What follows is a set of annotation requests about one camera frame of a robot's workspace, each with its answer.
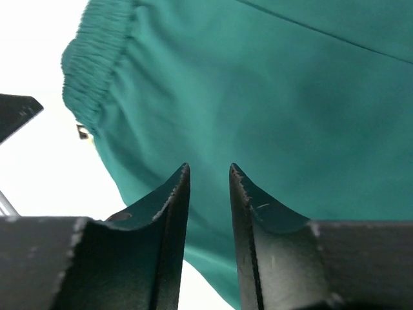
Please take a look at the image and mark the teal green shorts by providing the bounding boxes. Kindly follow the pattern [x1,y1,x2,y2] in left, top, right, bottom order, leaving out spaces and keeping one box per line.
[61,1,412,309]

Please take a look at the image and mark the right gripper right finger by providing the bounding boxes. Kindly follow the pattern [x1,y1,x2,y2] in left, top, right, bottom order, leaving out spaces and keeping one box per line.
[229,165,412,309]

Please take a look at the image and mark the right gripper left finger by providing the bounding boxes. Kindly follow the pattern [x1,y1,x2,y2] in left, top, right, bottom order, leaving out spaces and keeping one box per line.
[1,164,190,309]

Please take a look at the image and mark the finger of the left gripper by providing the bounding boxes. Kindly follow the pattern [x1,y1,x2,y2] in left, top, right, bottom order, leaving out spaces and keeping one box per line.
[0,94,44,143]

